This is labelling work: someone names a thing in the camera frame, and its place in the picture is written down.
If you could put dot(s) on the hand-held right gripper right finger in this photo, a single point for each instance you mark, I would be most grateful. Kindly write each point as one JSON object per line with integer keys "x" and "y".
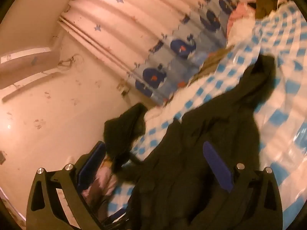
{"x": 217, "y": 167}

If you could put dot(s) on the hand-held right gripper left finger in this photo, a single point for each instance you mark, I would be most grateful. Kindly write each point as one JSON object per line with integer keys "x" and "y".
{"x": 92, "y": 165}

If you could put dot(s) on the black puffer jacket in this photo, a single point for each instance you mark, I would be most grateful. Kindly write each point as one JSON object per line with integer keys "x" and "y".
{"x": 191, "y": 136}

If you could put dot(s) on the pink brown striped quilt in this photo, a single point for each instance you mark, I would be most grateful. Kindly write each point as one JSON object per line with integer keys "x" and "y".
{"x": 104, "y": 182}

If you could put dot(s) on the blue white checked bed cover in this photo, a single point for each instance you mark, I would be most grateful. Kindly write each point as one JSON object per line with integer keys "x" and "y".
{"x": 275, "y": 95}

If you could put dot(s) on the grey brown garment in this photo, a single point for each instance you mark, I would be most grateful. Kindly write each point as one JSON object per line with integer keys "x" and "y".
{"x": 213, "y": 61}

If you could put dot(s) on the whale print curtain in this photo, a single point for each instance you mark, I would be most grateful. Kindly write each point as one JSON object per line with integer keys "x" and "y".
{"x": 148, "y": 28}

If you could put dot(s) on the pink cloth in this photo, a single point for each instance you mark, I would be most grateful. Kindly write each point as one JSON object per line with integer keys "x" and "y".
{"x": 236, "y": 13}

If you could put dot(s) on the brown plush toy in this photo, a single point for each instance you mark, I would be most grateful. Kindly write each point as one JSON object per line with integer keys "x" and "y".
{"x": 263, "y": 2}

